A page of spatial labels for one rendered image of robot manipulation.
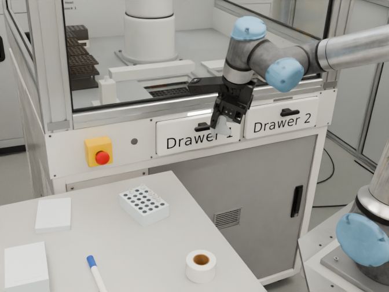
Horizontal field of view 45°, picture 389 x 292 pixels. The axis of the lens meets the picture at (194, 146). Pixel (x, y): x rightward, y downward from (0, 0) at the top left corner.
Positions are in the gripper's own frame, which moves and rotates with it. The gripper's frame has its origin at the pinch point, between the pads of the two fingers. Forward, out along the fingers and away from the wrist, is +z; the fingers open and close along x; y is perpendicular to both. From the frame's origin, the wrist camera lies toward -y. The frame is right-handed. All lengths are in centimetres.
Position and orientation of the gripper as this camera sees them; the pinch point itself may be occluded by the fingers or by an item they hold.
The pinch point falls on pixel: (215, 128)
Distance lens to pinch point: 131.2
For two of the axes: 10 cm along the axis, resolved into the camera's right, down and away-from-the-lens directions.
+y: 8.9, 4.1, -2.0
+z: -1.5, 6.8, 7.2
